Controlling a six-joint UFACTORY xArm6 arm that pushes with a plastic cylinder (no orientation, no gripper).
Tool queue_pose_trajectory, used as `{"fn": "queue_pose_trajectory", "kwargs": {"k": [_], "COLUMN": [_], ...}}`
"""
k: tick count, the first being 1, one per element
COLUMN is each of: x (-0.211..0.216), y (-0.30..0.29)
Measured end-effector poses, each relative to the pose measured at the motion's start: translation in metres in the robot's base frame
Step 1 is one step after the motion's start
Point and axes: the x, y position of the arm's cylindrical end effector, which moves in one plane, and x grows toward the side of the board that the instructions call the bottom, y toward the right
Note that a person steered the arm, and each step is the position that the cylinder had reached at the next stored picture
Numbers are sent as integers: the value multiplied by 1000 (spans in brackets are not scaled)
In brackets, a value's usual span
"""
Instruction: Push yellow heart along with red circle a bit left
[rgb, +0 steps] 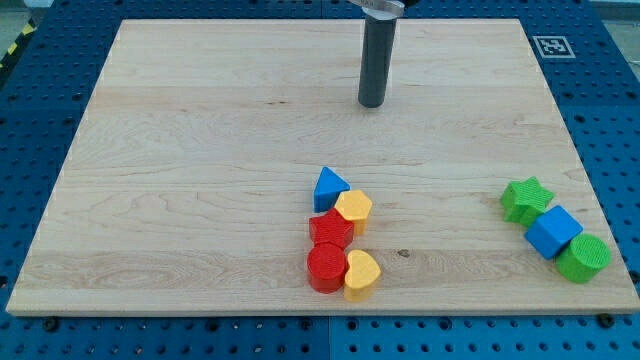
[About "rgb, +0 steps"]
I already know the light wooden board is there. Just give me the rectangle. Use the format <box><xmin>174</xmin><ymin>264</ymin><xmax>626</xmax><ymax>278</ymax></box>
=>
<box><xmin>7</xmin><ymin>19</ymin><xmax>639</xmax><ymax>317</ymax></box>

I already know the yellow pentagon block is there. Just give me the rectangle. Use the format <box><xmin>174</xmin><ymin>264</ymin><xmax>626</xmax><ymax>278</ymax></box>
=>
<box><xmin>334</xmin><ymin>190</ymin><xmax>373</xmax><ymax>236</ymax></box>

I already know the red cylinder block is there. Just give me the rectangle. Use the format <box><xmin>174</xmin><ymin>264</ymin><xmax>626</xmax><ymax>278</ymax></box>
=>
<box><xmin>307</xmin><ymin>243</ymin><xmax>347</xmax><ymax>293</ymax></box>

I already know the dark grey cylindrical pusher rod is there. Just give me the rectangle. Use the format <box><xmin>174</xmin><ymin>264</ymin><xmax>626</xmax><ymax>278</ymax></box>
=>
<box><xmin>358</xmin><ymin>15</ymin><xmax>397</xmax><ymax>108</ymax></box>

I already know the red star block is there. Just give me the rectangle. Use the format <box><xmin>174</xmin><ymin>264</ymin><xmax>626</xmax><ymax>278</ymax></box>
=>
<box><xmin>308</xmin><ymin>208</ymin><xmax>355</xmax><ymax>249</ymax></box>

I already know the white fiducial marker tag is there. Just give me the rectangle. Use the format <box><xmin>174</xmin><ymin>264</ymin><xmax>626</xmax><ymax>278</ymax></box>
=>
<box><xmin>533</xmin><ymin>35</ymin><xmax>575</xmax><ymax>59</ymax></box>

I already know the green star block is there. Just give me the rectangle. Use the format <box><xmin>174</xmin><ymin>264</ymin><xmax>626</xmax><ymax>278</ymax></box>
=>
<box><xmin>500</xmin><ymin>177</ymin><xmax>555</xmax><ymax>227</ymax></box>

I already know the silver metal rod mount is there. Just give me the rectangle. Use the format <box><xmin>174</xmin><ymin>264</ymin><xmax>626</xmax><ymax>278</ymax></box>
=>
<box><xmin>349</xmin><ymin>0</ymin><xmax>405</xmax><ymax>20</ymax></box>

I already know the yellow heart block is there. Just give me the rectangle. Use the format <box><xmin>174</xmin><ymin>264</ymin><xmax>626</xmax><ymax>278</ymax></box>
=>
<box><xmin>344</xmin><ymin>249</ymin><xmax>382</xmax><ymax>302</ymax></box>

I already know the green cylinder block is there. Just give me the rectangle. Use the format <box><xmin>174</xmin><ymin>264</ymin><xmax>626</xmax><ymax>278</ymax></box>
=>
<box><xmin>555</xmin><ymin>233</ymin><xmax>612</xmax><ymax>284</ymax></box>

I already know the blue cube block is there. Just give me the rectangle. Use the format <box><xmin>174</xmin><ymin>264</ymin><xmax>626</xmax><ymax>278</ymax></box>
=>
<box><xmin>524</xmin><ymin>205</ymin><xmax>583</xmax><ymax>260</ymax></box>

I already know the blue triangle block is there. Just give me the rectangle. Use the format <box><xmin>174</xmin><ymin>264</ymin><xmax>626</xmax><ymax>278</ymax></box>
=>
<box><xmin>313</xmin><ymin>167</ymin><xmax>351</xmax><ymax>213</ymax></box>

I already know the yellow black hazard tape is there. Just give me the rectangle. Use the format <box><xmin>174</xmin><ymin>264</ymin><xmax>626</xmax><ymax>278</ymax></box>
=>
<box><xmin>1</xmin><ymin>18</ymin><xmax>37</xmax><ymax>70</ymax></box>

